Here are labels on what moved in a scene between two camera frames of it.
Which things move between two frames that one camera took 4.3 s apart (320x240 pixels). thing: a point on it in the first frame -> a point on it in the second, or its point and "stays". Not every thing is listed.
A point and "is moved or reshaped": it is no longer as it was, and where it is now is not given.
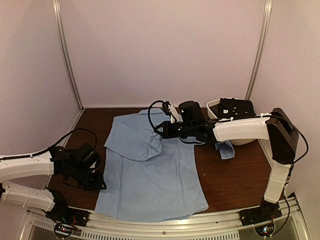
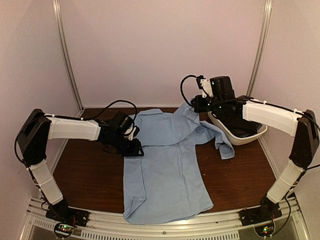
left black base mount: x=72 y=216 stays
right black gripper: x=168 y=133 -> x=198 y=106
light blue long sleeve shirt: x=145 y=177 is moved or reshaped
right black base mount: x=266 y=212 stays
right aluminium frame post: x=261 y=49 stays
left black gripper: x=96 y=184 -> x=134 y=150
